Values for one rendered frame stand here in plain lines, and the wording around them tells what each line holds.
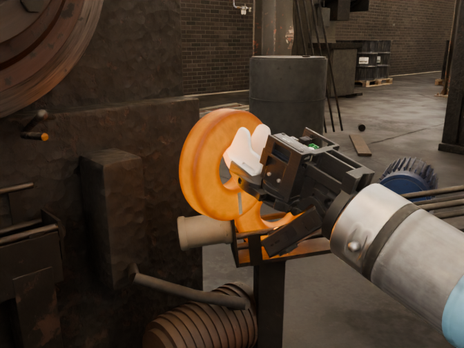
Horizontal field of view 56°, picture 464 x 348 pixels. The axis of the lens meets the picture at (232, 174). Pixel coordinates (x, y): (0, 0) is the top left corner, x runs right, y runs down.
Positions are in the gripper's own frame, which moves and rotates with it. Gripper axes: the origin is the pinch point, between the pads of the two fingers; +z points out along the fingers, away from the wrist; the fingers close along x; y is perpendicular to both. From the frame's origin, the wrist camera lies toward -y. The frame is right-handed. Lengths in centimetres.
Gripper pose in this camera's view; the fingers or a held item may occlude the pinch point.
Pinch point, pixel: (228, 151)
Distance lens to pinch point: 60.6
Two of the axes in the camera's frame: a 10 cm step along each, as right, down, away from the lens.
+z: -6.5, -4.8, 5.9
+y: 2.0, -8.6, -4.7
